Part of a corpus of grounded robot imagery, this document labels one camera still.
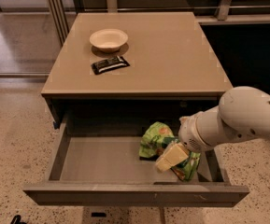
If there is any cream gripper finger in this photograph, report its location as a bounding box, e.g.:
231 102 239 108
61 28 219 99
155 142 189 172

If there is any grey drawer cabinet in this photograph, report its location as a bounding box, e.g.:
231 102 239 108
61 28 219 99
42 12 232 122

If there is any black snack bar wrapper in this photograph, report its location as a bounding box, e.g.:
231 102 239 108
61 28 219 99
91 56 129 75

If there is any green rice chip bag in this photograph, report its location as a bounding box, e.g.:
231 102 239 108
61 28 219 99
139 122 201 181

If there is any white paper bowl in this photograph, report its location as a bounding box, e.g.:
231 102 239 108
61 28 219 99
90 29 128 53

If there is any open grey top drawer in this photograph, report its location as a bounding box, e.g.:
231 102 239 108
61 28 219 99
23 113 249 207

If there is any black object on floor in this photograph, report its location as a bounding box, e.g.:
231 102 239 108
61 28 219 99
10 215 27 224

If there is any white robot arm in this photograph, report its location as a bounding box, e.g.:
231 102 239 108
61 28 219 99
156 86 270 172

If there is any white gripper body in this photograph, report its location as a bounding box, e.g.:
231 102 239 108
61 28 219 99
178 112 213 153

